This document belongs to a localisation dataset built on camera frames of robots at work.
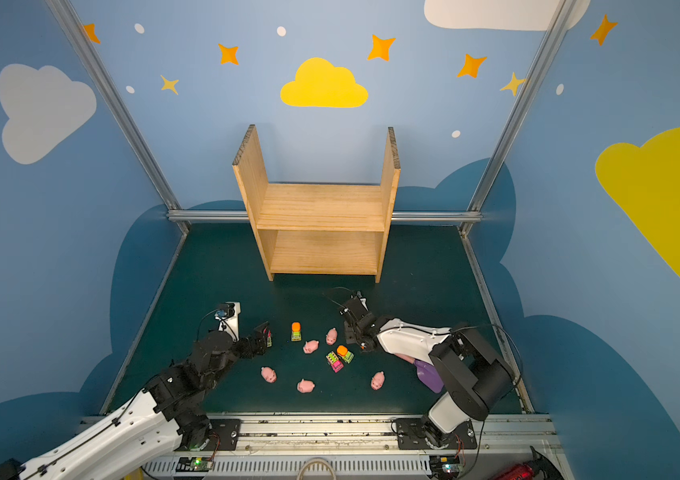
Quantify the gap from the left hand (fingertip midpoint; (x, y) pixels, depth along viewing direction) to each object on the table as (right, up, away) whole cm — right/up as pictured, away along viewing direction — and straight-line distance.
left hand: (258, 325), depth 78 cm
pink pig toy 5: (+32, -16, +4) cm, 36 cm away
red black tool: (+66, -31, -11) cm, 74 cm away
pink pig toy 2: (+13, -9, +10) cm, 18 cm away
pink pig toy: (+19, -6, +12) cm, 23 cm away
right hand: (+27, -3, +14) cm, 31 cm away
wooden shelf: (+15, +26, +6) cm, 31 cm away
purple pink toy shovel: (+47, -15, +5) cm, 49 cm away
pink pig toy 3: (+12, -17, +2) cm, 21 cm away
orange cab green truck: (+8, -5, +12) cm, 15 cm away
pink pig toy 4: (+2, -15, +4) cm, 15 cm away
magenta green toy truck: (+20, -12, +6) cm, 24 cm away
